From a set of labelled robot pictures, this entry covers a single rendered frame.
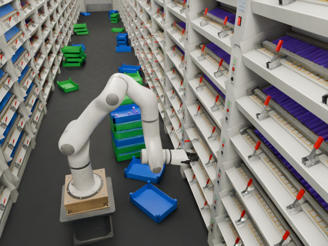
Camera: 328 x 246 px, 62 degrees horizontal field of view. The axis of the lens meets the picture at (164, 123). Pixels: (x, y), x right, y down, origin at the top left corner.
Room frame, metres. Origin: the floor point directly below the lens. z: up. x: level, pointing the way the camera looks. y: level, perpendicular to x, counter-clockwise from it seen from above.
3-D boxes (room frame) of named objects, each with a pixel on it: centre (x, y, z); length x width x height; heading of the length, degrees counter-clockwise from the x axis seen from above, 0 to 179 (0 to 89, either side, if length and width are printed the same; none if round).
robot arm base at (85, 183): (1.24, 0.48, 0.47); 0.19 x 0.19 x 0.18
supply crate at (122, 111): (2.10, 0.32, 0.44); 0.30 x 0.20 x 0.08; 110
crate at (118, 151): (2.10, 0.32, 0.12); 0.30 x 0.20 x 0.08; 110
